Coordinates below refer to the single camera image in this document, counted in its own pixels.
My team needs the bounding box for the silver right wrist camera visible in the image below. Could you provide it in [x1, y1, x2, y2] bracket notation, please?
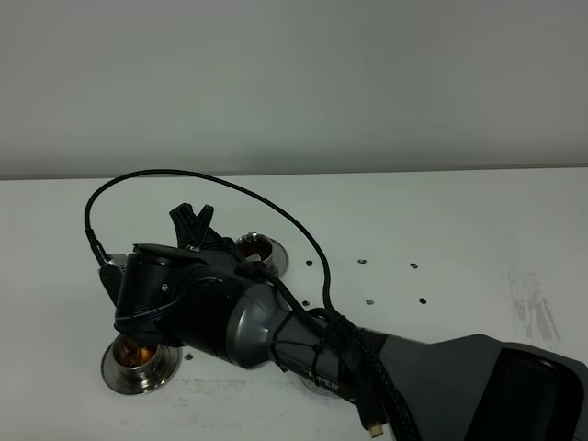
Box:
[98, 254, 128, 306]

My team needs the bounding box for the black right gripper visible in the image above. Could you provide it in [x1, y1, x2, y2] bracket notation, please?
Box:
[169, 203, 243, 274]

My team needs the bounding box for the stainless steel saucer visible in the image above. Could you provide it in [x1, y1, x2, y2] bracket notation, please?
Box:
[268, 237, 288, 277]
[100, 341, 183, 395]

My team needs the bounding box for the steel teapot saucer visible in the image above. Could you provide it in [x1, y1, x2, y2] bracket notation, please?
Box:
[299, 375, 340, 398]

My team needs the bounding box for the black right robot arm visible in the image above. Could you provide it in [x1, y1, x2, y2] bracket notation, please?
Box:
[107, 204, 587, 440]

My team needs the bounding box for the far stainless steel saucer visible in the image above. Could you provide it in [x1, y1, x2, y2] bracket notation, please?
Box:
[268, 237, 288, 277]

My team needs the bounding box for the stainless steel teacup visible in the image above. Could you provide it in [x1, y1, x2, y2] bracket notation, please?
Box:
[112, 334, 159, 368]
[235, 232, 273, 267]

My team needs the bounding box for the far stainless steel teacup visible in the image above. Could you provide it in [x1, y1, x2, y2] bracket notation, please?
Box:
[235, 232, 273, 267]

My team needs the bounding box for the near stainless steel teacup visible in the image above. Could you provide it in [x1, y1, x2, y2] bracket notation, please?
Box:
[112, 334, 159, 368]

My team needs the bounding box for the near stainless steel saucer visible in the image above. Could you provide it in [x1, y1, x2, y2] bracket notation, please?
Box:
[100, 341, 183, 395]

